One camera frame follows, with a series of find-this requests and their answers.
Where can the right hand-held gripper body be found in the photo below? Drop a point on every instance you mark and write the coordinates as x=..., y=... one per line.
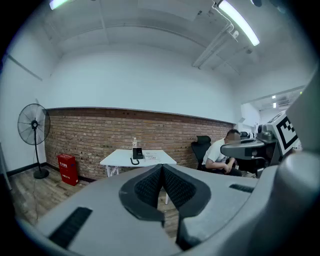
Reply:
x=283, y=132

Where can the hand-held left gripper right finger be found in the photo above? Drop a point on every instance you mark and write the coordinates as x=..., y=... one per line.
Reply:
x=220, y=200

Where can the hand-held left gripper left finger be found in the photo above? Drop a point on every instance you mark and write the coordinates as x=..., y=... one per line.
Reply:
x=105, y=200

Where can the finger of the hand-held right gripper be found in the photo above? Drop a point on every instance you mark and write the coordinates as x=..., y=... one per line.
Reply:
x=235, y=150

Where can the black narrow box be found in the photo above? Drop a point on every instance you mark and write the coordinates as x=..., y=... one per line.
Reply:
x=134, y=153

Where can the black rectangular box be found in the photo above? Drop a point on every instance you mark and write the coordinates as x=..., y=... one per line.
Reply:
x=140, y=153

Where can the black office chair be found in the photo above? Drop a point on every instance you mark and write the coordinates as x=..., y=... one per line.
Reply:
x=200, y=147

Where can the white folding table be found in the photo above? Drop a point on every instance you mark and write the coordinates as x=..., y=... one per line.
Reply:
x=117, y=157

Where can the red metal box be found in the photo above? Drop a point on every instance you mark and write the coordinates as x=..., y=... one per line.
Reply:
x=67, y=170

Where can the clear plastic water bottle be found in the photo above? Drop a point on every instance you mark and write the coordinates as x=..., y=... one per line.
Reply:
x=134, y=143

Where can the white ceiling pipes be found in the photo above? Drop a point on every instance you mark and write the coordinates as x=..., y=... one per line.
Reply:
x=215, y=47

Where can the long ceiling light tube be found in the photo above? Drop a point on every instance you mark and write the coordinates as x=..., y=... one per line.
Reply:
x=240, y=22
x=57, y=3

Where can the black pedestal fan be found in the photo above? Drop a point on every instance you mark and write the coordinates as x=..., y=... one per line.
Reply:
x=34, y=123

